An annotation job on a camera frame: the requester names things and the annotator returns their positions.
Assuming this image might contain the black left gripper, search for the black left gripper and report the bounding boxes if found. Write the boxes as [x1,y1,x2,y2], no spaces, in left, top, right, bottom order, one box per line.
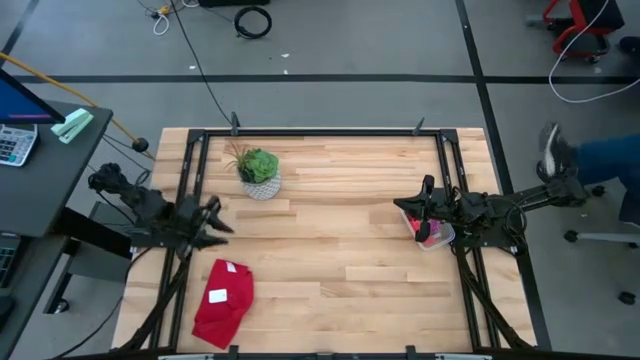
[174,195,236,259]

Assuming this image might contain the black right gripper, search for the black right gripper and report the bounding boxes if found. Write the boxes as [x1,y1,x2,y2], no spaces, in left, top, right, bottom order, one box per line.
[392,175,464,244]

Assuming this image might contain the clear plastic tupperware container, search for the clear plastic tupperware container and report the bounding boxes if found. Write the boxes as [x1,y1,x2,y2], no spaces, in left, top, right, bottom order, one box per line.
[399,208,457,252]

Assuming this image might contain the succulent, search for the succulent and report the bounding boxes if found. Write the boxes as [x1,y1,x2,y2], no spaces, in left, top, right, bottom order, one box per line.
[223,142,283,202]

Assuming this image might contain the folded red cloth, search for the folded red cloth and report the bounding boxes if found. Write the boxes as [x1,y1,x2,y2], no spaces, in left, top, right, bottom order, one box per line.
[191,258,256,351]

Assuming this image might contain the person's shoe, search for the person's shoe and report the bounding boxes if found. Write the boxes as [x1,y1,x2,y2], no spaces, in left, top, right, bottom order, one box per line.
[535,122,576,184]

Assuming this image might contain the black desk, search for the black desk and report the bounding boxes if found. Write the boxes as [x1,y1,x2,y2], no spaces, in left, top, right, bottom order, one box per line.
[0,99,114,239]

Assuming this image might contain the mint green stapler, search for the mint green stapler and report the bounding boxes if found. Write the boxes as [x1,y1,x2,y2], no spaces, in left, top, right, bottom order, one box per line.
[50,108,95,145]

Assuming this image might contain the grey office chair base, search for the grey office chair base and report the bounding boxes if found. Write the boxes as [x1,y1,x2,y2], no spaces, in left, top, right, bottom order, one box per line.
[563,184,640,306]

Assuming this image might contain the person's leg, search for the person's leg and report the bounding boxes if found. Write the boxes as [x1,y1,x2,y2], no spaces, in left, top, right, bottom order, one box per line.
[572,133,640,187]

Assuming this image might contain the computer keyboard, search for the computer keyboard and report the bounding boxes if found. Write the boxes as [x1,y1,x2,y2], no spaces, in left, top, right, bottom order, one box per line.
[0,233,22,289]

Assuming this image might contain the grey desk calculator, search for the grey desk calculator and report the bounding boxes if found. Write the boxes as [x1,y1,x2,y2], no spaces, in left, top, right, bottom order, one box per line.
[0,123,39,168]

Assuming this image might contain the black box on floor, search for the black box on floor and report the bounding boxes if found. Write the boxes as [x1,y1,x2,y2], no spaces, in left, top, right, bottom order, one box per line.
[198,0,271,8]

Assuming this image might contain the computer monitor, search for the computer monitor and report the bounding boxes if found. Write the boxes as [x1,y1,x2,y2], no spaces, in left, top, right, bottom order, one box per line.
[0,67,66,125]

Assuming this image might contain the red and black chair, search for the red and black chair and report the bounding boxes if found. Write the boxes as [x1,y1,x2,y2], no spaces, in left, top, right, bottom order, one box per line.
[524,0,626,64]

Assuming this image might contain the black cable bundle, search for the black cable bundle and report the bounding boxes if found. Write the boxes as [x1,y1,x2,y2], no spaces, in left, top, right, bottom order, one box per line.
[455,249,534,351]
[119,249,195,352]

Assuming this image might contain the black metal table frame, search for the black metal table frame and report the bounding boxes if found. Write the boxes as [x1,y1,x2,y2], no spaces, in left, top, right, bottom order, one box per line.
[119,118,539,360]

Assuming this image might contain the long black floor cable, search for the long black floor cable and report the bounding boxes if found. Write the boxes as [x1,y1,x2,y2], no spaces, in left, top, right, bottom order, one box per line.
[168,0,236,129]

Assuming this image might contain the white floor cable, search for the white floor cable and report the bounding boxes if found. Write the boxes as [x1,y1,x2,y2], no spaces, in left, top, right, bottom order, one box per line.
[548,0,640,105]

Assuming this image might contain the white looped cable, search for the white looped cable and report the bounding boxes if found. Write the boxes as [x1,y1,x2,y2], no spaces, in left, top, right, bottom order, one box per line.
[151,12,172,37]

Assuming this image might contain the coiled black cable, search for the coiled black cable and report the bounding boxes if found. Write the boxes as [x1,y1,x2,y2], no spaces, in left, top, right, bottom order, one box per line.
[233,5,274,41]

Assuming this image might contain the yellow cable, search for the yellow cable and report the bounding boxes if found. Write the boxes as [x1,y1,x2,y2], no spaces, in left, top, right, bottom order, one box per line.
[0,52,156,161]

